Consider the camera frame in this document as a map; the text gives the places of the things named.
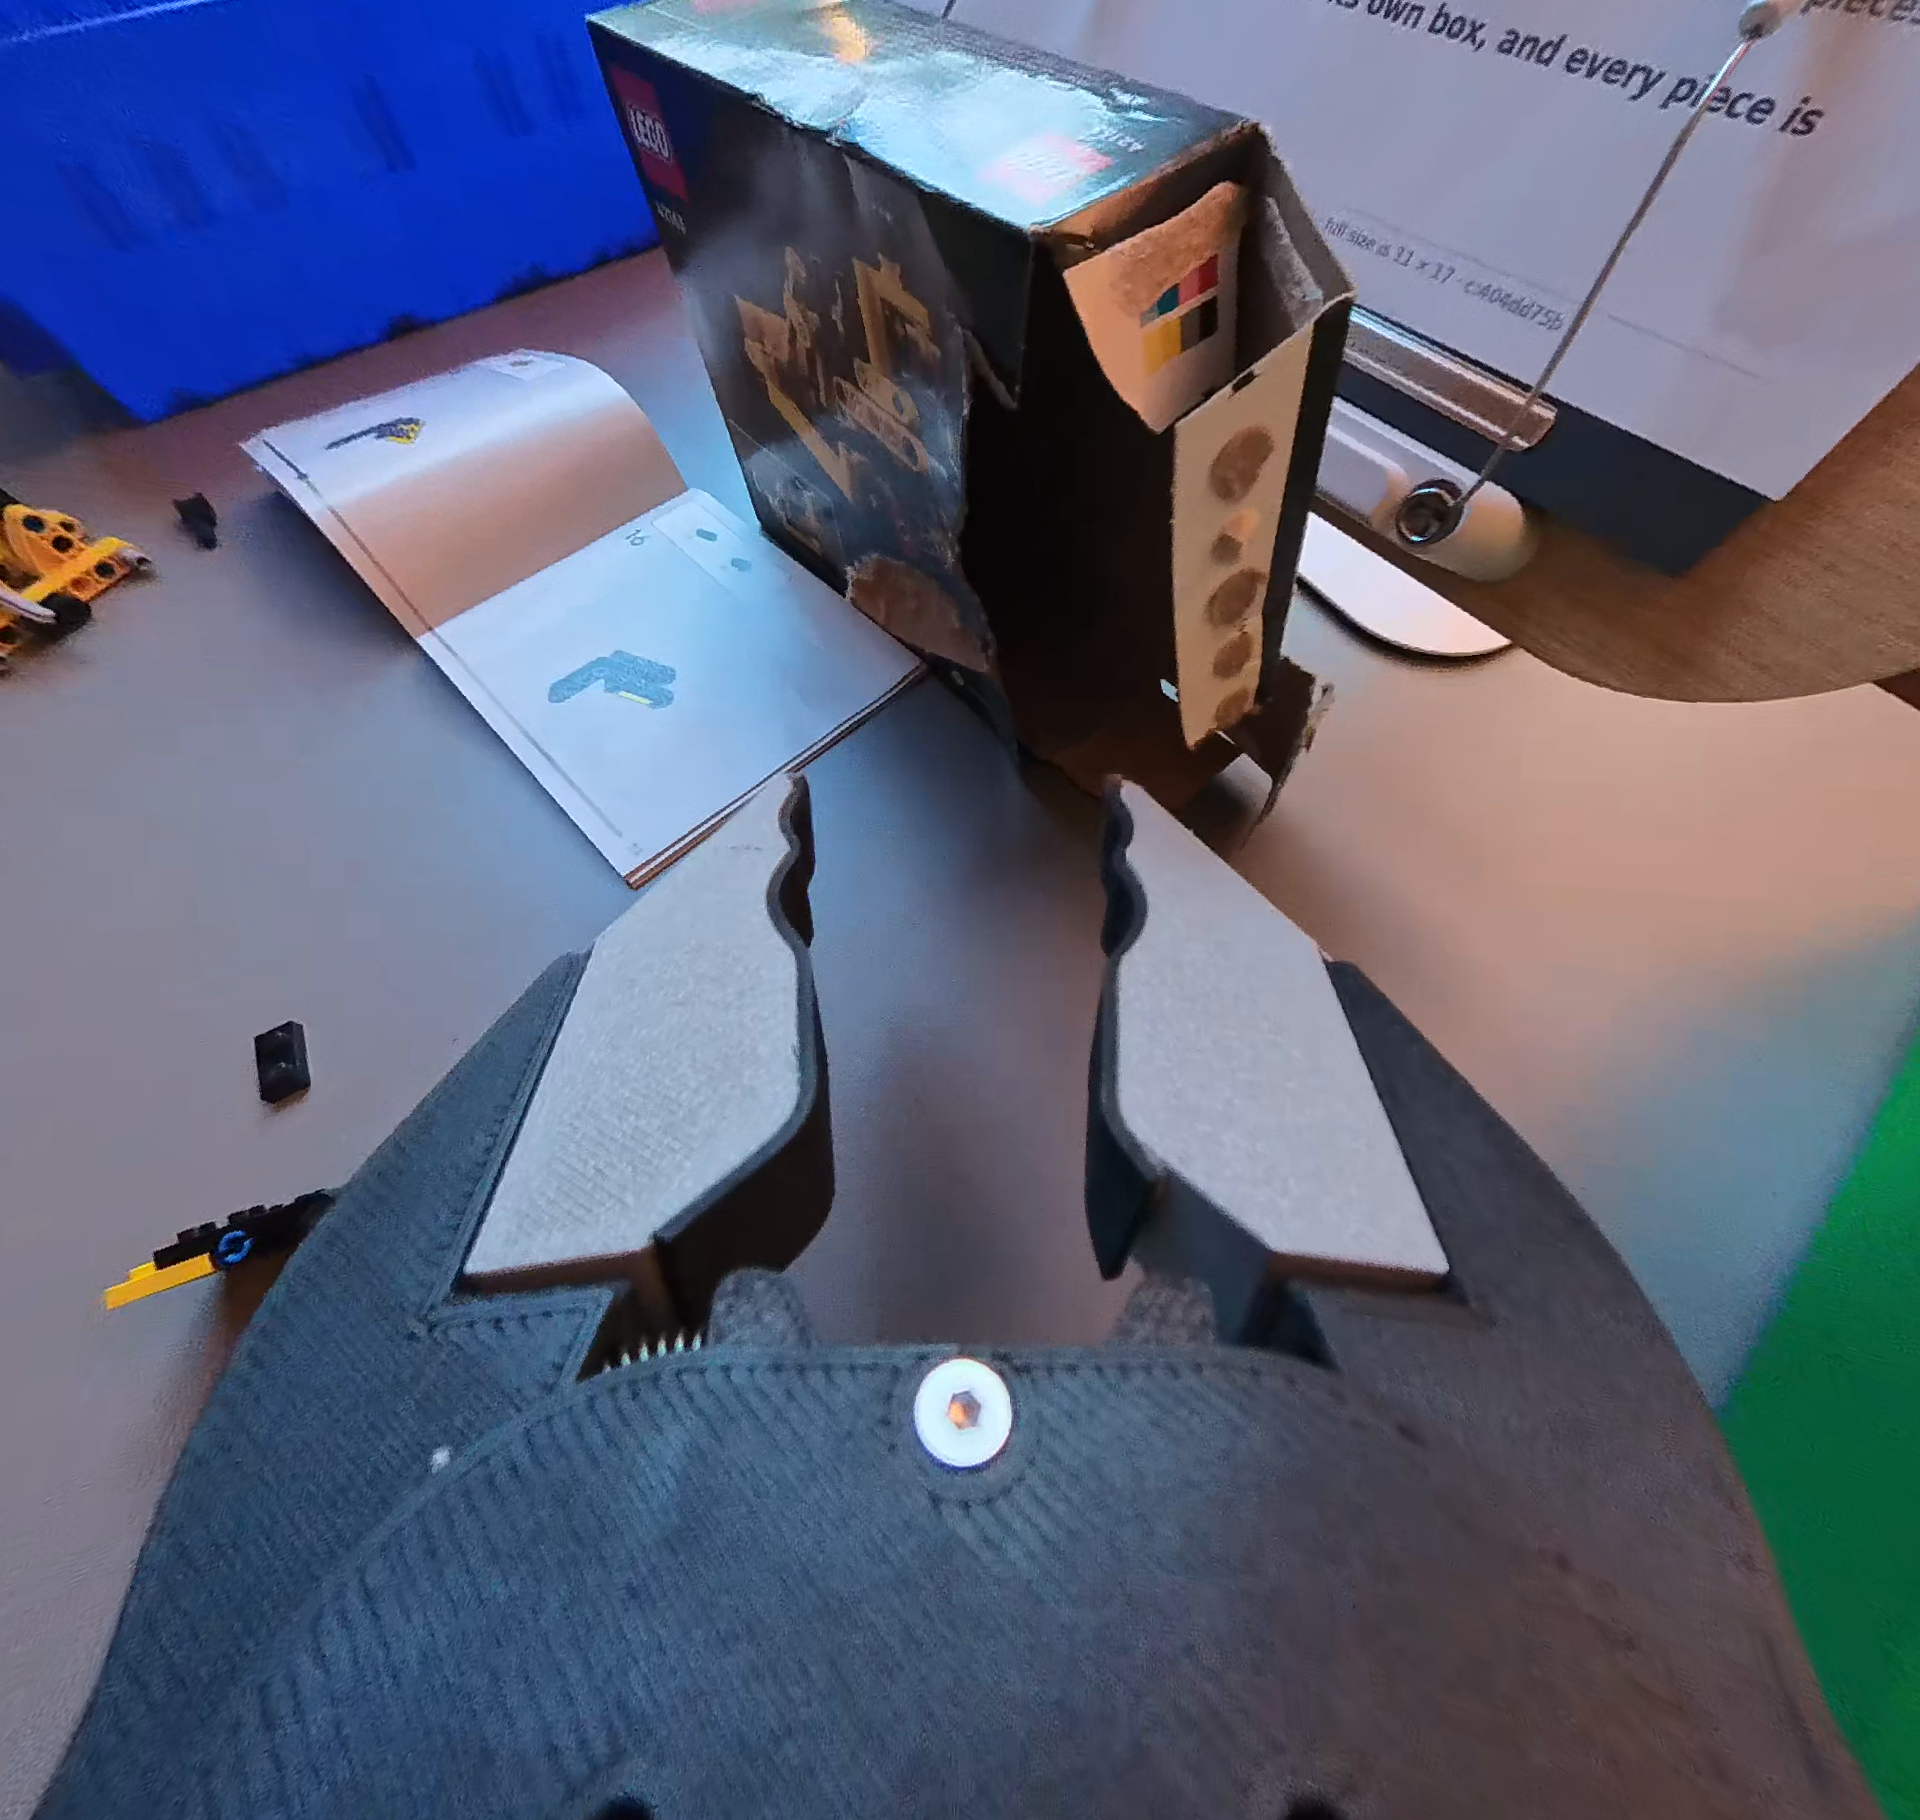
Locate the black and yellow lego piece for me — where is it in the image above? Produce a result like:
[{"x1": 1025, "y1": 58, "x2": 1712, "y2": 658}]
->
[{"x1": 101, "y1": 1185, "x2": 339, "y2": 1312}]

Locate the white printed paper sheet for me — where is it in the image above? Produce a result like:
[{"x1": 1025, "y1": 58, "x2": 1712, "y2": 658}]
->
[{"x1": 861, "y1": 0, "x2": 1920, "y2": 501}]

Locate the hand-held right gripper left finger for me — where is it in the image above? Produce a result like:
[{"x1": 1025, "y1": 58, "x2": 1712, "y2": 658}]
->
[{"x1": 461, "y1": 773, "x2": 836, "y2": 1304}]

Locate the document holder stand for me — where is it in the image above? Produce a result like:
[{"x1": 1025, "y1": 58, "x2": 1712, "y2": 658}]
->
[{"x1": 1296, "y1": 303, "x2": 1771, "y2": 659}]

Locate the yellow lego vehicle assembly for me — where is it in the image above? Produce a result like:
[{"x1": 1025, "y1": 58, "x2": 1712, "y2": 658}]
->
[{"x1": 0, "y1": 487, "x2": 156, "y2": 673}]

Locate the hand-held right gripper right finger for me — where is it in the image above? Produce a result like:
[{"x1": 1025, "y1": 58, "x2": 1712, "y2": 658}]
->
[{"x1": 1085, "y1": 776, "x2": 1454, "y2": 1349}]

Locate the dark cardboard lego box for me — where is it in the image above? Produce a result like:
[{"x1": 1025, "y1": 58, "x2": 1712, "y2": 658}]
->
[{"x1": 583, "y1": 0, "x2": 1360, "y2": 849}]

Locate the blue plastic storage bin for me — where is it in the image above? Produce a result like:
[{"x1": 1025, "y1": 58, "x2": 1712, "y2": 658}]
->
[{"x1": 0, "y1": 0, "x2": 707, "y2": 423}]

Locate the open instruction booklet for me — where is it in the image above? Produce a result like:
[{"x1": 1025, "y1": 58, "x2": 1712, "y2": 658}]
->
[{"x1": 239, "y1": 350, "x2": 930, "y2": 887}]

